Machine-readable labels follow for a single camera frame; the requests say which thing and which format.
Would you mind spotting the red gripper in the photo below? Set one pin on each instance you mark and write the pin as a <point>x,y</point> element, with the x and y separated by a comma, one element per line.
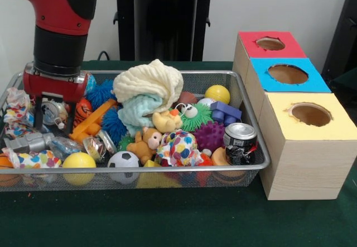
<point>53,88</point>

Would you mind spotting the mint waffle cloth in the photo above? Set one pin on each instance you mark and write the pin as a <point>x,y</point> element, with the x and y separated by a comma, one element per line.
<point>136,111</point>

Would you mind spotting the cream waffle cloth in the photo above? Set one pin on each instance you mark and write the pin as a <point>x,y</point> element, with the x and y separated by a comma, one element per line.
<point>150,79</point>

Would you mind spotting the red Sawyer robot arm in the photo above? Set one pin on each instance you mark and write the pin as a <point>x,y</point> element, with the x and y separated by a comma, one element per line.
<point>61,7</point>

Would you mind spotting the yellow tennis-style ball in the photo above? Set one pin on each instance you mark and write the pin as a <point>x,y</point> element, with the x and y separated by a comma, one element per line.
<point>79,160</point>

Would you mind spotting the small orange basketball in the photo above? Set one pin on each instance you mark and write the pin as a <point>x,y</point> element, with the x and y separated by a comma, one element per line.
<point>4,162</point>

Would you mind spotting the small soccer ball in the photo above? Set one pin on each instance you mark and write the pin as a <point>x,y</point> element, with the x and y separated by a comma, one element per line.
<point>124,160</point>

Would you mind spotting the polka dot cloth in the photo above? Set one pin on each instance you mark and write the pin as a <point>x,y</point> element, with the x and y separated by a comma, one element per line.
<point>178,146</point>

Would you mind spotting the green spiky toy with eyes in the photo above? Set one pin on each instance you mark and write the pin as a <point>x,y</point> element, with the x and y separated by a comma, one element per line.
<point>200,116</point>

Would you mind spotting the purple spiky ball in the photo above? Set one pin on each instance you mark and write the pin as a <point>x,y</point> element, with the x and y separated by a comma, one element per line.
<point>209,135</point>

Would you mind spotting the smooth yellow ball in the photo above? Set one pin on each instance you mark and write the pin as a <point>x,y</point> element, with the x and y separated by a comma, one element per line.
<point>218,93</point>

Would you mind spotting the black and white can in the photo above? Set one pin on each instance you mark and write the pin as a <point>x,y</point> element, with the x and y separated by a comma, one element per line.
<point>240,144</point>

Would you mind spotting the dark green side table cloth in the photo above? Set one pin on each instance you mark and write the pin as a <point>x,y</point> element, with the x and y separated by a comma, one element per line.
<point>348,82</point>

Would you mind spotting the black chair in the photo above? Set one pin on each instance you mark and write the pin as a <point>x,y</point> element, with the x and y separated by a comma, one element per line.
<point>343,35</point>

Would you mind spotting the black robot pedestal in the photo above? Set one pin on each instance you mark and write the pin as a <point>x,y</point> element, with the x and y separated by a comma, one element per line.
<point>167,21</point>

